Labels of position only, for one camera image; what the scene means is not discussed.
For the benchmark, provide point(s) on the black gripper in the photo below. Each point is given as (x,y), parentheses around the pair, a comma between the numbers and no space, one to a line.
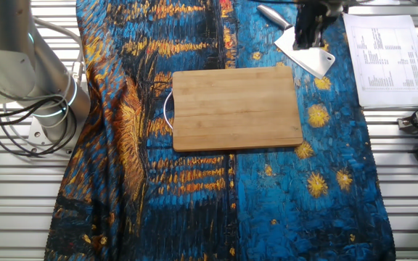
(312,7)

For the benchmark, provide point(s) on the steel cleaver knife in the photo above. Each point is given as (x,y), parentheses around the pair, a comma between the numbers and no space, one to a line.
(310,58)

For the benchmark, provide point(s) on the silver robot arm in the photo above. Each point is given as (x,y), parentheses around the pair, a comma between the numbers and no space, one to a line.
(6,72)

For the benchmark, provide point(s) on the bamboo cutting board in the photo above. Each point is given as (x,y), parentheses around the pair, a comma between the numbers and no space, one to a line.
(236,108)

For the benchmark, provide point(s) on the printed white paper sheet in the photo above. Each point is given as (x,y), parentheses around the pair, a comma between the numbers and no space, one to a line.
(387,61)

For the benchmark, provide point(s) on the starry night print tablecloth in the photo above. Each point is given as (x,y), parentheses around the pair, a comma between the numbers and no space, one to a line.
(194,203)

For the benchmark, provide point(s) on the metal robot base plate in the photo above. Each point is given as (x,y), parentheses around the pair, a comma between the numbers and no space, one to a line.
(36,136)

